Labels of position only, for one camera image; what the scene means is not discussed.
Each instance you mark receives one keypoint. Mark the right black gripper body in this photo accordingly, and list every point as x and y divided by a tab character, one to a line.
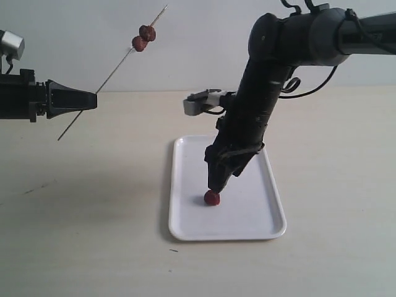
242	127

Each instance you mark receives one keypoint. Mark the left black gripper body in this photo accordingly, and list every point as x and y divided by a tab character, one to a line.
22	97

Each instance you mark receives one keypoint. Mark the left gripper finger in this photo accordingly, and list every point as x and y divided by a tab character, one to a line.
61	100

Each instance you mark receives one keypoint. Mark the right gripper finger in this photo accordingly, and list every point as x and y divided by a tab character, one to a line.
240	160
219	172

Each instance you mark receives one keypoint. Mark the thin metal skewer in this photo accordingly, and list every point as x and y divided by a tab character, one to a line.
131	50

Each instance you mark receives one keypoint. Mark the dark red fruit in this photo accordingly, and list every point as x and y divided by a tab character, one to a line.
147	33

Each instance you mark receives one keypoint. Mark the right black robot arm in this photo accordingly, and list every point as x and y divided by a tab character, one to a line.
276	48

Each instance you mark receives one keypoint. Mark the white rectangular plastic tray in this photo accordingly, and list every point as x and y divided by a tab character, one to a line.
249	209

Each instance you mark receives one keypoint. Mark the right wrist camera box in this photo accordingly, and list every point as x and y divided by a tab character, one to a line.
211	101

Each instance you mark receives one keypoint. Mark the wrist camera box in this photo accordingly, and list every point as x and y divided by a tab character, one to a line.
211	101
12	47

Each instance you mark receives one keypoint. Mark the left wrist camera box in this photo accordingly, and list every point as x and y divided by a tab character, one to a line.
12	47

